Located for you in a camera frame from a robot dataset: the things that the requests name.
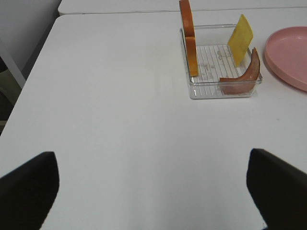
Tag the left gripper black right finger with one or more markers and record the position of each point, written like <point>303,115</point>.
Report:
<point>279,191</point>

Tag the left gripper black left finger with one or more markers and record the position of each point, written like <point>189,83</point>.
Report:
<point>28,192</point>

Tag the bacon strip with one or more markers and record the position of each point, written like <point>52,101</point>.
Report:
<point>245,82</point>

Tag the pink plate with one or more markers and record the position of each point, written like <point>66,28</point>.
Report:
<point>286,55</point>

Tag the left clear plastic container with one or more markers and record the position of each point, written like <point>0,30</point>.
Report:
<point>215,60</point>

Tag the yellow cheese slice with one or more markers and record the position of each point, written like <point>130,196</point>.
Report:
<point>240,39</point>

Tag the left bread slice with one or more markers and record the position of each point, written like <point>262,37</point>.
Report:
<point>189,36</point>

